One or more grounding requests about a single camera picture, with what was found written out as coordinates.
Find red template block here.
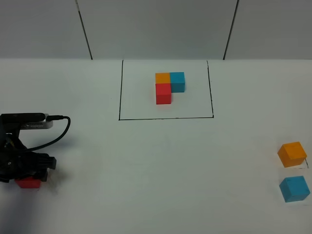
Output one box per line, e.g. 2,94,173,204
156,83,172,105

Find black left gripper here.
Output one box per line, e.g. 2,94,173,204
0,134,57,183

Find blue loose block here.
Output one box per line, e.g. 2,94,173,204
279,176,311,203

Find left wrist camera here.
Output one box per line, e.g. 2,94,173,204
0,113,53,133

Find black left camera cable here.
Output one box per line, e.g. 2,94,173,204
25,115,71,152

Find blue template block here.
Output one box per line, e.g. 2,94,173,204
170,72,185,93

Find orange template block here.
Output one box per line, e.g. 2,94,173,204
155,73,171,84

